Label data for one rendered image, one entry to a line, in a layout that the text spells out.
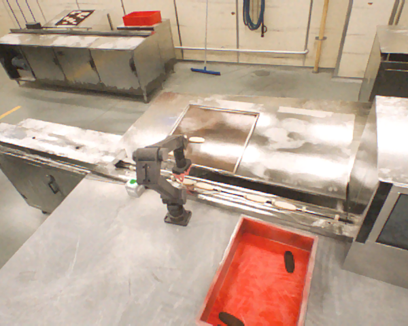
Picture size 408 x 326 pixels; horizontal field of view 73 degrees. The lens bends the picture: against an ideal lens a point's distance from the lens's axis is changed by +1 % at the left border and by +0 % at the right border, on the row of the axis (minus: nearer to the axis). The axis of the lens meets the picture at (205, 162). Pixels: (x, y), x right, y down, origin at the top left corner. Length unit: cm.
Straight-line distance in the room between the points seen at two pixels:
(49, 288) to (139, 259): 37
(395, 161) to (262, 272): 62
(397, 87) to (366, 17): 178
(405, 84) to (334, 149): 135
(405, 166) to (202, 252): 81
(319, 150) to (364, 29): 305
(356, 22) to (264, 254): 368
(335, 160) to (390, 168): 62
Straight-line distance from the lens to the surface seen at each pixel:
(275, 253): 125
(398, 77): 280
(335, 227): 133
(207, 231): 131
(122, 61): 417
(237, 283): 118
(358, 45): 453
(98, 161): 172
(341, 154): 158
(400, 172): 96
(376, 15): 444
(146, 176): 96
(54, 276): 143
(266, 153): 155
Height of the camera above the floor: 188
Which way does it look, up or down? 40 degrees down
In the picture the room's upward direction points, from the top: 8 degrees counter-clockwise
